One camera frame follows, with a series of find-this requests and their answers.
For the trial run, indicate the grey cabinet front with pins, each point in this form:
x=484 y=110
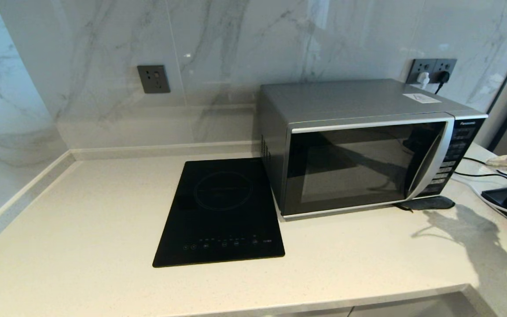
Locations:
x=324 y=313
x=412 y=308

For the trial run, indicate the grey double wall socket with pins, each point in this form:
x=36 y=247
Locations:
x=429 y=65

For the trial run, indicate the black induction cooktop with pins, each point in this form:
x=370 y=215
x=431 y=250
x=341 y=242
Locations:
x=218 y=211

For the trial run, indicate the white paper sheet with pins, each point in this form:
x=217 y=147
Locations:
x=422 y=98

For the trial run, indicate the grey single wall socket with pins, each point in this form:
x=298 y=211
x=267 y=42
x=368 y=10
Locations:
x=153 y=79

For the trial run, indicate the black flat appliance base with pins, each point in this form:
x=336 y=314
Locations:
x=496 y=196

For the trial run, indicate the black power plug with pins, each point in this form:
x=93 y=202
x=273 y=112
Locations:
x=443 y=77

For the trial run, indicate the white power plug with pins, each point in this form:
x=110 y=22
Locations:
x=423 y=79

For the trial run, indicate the silver microwave oven body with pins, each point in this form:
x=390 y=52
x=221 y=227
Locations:
x=346 y=99

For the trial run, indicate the black pad under microwave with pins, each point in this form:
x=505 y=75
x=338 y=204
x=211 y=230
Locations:
x=429 y=203

